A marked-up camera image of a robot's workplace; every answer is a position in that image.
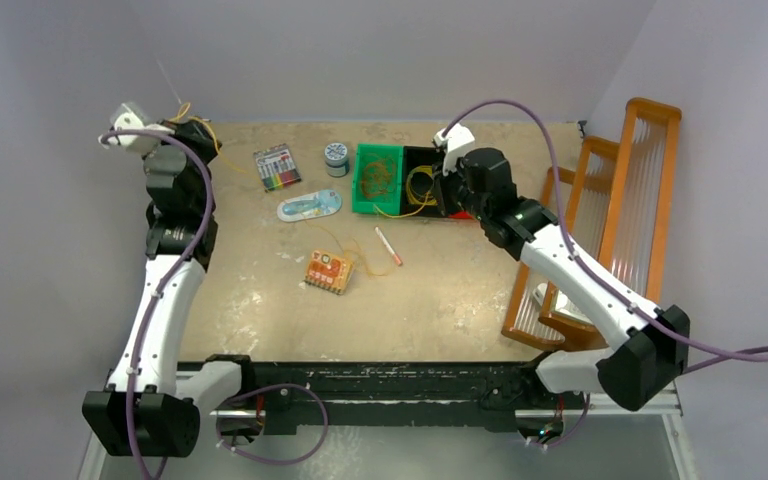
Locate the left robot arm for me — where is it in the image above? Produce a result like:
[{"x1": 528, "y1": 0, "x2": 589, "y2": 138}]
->
[{"x1": 82, "y1": 115, "x2": 258, "y2": 458}]

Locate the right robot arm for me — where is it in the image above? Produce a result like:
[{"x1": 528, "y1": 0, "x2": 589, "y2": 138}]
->
[{"x1": 433, "y1": 147, "x2": 690, "y2": 411}]

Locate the black plastic bin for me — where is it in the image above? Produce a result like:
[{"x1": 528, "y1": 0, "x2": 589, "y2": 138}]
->
[{"x1": 399, "y1": 146, "x2": 443, "y2": 218}]

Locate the marker pen set pack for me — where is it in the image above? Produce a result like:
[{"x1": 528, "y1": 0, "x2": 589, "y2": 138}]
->
[{"x1": 253, "y1": 143, "x2": 302, "y2": 192}]

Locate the green plastic bin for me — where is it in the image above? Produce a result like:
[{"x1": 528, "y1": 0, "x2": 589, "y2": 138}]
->
[{"x1": 351, "y1": 143, "x2": 403, "y2": 215}]

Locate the white orange marker pen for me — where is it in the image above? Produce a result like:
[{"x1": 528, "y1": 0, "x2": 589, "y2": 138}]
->
[{"x1": 374, "y1": 226, "x2": 403, "y2": 266}]

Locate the round paint jar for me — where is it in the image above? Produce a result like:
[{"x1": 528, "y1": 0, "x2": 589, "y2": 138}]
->
[{"x1": 323, "y1": 142, "x2": 350, "y2": 178}]

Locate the wooden rack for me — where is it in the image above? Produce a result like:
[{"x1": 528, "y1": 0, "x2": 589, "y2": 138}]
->
[{"x1": 501, "y1": 97, "x2": 682, "y2": 351}]

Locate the correction tape blister pack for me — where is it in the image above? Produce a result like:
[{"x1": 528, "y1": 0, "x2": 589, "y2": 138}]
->
[{"x1": 276, "y1": 189, "x2": 343, "y2": 223}]

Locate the orange spiral notebook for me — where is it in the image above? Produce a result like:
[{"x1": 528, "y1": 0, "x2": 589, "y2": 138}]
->
[{"x1": 304, "y1": 249, "x2": 355, "y2": 295}]

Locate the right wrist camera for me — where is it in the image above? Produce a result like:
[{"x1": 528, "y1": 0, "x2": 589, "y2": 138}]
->
[{"x1": 432, "y1": 123, "x2": 475, "y2": 176}]

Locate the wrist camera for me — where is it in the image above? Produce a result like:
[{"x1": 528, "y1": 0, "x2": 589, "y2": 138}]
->
[
  {"x1": 432, "y1": 123, "x2": 475, "y2": 176},
  {"x1": 98, "y1": 101, "x2": 174, "y2": 157}
]

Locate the coiled yellow cable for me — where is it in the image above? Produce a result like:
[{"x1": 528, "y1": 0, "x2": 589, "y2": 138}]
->
[{"x1": 405, "y1": 165, "x2": 438, "y2": 207}]

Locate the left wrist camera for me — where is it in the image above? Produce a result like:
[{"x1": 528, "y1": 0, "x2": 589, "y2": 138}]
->
[{"x1": 98, "y1": 101, "x2": 174, "y2": 157}]

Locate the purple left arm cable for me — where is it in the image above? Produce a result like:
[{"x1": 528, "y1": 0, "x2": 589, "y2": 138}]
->
[{"x1": 100, "y1": 129, "x2": 217, "y2": 480}]

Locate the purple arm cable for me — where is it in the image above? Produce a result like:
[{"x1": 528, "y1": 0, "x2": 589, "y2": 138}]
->
[
  {"x1": 440, "y1": 99, "x2": 768, "y2": 453},
  {"x1": 100, "y1": 129, "x2": 217, "y2": 480}
]

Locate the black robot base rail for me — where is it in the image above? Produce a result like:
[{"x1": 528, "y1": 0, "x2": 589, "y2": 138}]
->
[{"x1": 215, "y1": 356, "x2": 585, "y2": 436}]

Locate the aluminium table edge rail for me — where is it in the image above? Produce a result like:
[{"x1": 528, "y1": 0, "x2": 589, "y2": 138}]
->
[{"x1": 77, "y1": 435, "x2": 119, "y2": 480}]

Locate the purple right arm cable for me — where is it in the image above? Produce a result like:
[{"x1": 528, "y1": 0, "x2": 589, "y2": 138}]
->
[{"x1": 440, "y1": 99, "x2": 768, "y2": 453}]

